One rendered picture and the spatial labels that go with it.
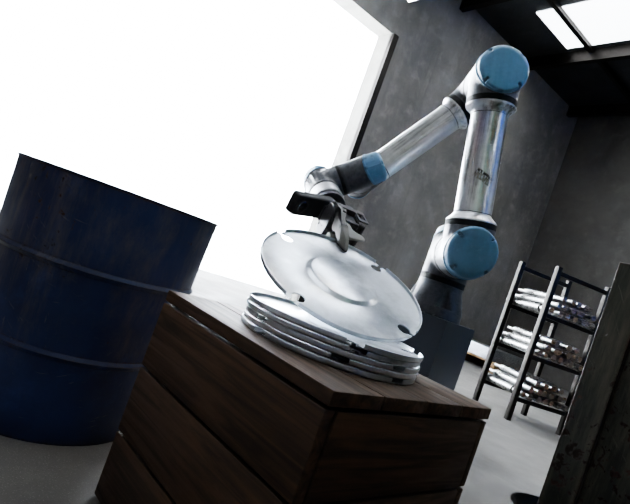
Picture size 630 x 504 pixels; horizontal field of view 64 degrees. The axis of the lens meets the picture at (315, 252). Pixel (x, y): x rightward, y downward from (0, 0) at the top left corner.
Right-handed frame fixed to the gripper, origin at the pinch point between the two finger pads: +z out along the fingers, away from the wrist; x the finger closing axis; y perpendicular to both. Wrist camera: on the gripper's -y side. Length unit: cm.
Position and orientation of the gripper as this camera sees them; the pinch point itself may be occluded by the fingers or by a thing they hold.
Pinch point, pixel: (339, 247)
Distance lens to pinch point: 93.9
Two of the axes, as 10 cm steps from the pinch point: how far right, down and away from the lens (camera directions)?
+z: 1.7, 5.1, -8.4
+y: 8.7, 3.2, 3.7
